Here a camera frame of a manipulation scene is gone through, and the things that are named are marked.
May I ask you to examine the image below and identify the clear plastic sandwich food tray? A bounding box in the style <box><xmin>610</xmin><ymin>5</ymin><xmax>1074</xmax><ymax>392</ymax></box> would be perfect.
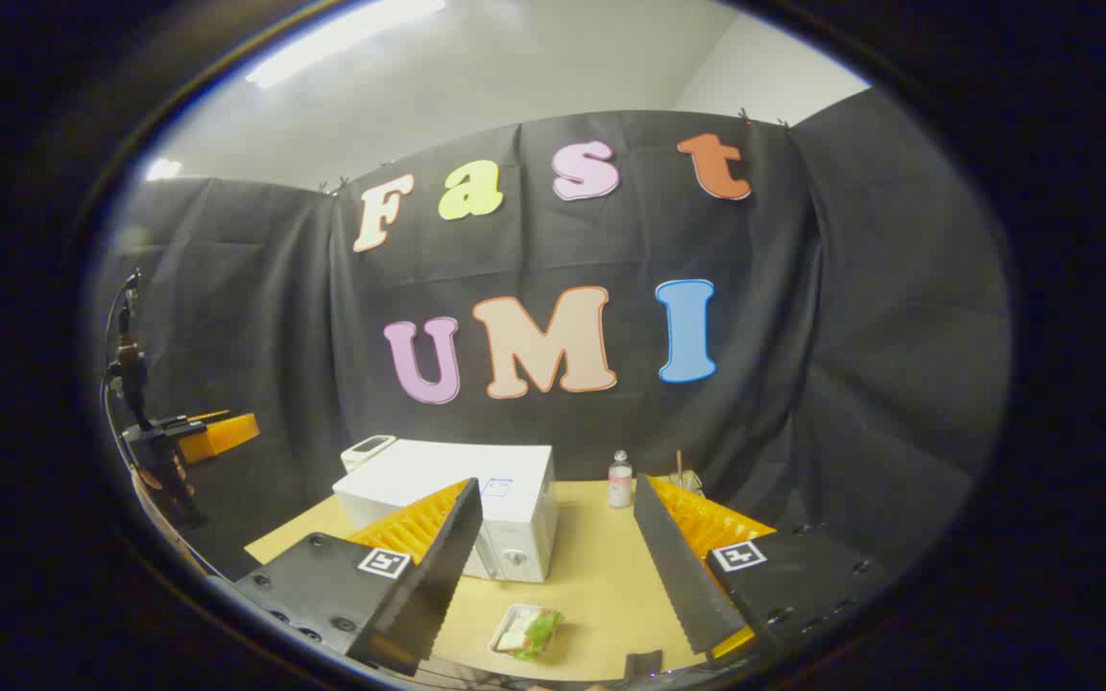
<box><xmin>488</xmin><ymin>603</ymin><xmax>565</xmax><ymax>661</ymax></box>

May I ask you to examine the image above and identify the black backdrop cloth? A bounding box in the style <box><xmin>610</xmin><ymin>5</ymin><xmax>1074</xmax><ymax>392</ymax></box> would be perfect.
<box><xmin>92</xmin><ymin>88</ymin><xmax>1013</xmax><ymax>615</ymax></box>

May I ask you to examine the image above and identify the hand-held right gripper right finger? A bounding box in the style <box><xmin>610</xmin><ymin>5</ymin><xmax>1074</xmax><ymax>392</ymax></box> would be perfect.
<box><xmin>632</xmin><ymin>473</ymin><xmax>890</xmax><ymax>671</ymax></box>

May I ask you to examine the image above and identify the small clear bottle pink label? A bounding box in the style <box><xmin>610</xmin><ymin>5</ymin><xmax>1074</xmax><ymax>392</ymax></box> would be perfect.
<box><xmin>608</xmin><ymin>450</ymin><xmax>634</xmax><ymax>509</ymax></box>

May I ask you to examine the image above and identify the white toaster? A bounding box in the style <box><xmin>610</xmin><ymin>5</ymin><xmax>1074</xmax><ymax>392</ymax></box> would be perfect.
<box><xmin>340</xmin><ymin>434</ymin><xmax>397</xmax><ymax>473</ymax></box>

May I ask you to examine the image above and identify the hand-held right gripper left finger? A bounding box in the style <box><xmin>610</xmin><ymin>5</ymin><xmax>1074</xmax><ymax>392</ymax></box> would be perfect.
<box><xmin>212</xmin><ymin>477</ymin><xmax>485</xmax><ymax>678</ymax></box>

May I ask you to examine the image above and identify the white microwave oven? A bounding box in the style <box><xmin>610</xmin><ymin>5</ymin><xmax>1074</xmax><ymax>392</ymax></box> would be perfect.
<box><xmin>332</xmin><ymin>440</ymin><xmax>560</xmax><ymax>584</ymax></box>

